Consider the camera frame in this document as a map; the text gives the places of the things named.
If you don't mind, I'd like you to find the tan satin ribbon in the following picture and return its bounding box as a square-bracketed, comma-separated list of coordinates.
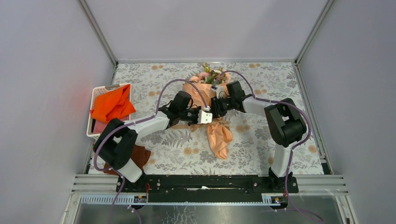
[171, 119, 229, 132]

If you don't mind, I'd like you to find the beige kraft wrapping paper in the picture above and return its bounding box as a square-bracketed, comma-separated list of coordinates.
[183, 71, 233, 160]

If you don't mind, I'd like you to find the pink fake flower bouquet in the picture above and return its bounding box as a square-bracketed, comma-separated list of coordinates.
[190, 63, 231, 84]

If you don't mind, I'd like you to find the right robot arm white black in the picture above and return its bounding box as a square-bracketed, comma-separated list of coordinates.
[211, 81, 307, 192]

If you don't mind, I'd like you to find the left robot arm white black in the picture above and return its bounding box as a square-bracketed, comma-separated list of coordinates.
[93, 91, 202, 192]

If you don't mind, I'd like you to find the floral patterned table mat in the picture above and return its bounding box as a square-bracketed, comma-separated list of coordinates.
[90, 62, 325, 176]

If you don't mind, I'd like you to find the brown cloth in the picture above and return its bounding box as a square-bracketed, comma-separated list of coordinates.
[103, 145, 151, 175]

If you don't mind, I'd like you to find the orange cloth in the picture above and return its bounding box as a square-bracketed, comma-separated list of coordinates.
[90, 84, 136, 123]

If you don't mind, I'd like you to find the white plastic basket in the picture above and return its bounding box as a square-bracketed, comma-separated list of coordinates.
[86, 83, 132, 140]

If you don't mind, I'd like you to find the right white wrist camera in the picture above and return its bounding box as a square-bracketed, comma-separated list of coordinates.
[212, 84, 229, 98]

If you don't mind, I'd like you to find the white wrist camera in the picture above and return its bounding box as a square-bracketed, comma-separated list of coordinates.
[197, 106, 213, 125]
[212, 84, 229, 98]

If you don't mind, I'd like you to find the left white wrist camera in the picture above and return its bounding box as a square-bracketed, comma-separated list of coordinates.
[197, 106, 213, 125]

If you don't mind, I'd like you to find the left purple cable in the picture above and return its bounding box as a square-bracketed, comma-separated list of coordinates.
[93, 78, 211, 224]

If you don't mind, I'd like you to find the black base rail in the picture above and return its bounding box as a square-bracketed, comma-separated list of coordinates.
[116, 175, 299, 203]

